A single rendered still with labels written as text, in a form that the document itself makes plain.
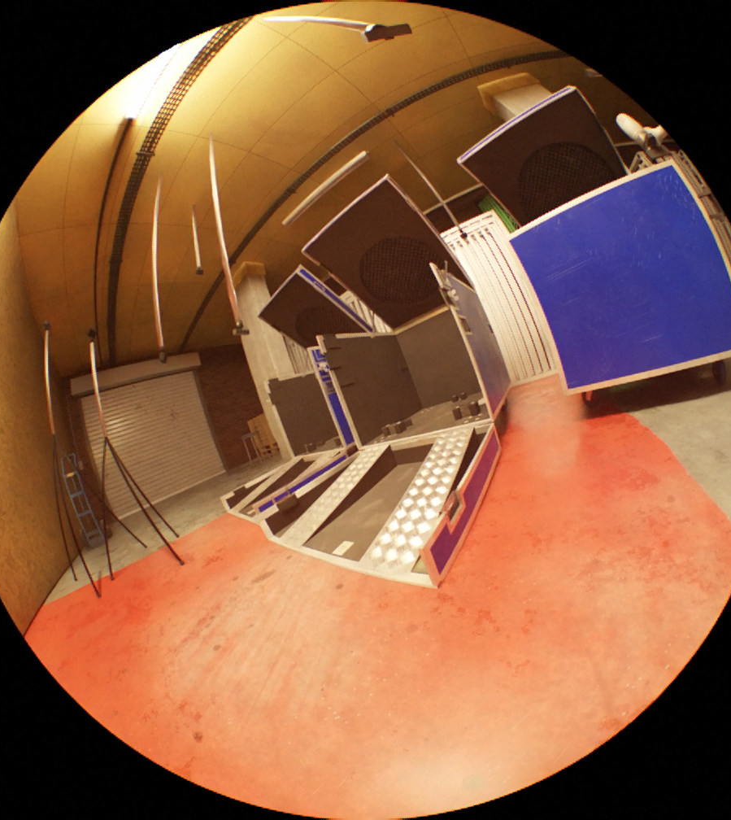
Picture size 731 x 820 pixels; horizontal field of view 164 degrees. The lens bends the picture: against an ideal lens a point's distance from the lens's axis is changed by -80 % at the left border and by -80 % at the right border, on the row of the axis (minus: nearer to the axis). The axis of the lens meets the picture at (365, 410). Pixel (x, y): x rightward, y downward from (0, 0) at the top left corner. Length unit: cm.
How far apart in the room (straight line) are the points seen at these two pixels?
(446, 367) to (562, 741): 228
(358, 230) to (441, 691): 217
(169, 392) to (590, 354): 672
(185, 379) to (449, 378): 586
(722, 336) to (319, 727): 163
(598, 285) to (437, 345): 151
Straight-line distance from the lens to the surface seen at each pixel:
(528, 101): 354
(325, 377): 189
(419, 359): 236
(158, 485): 613
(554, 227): 132
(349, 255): 209
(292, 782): 55
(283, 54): 284
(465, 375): 222
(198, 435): 639
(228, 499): 223
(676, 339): 130
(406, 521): 84
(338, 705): 56
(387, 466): 143
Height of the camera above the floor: 47
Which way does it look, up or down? 3 degrees down
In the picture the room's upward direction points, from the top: 21 degrees counter-clockwise
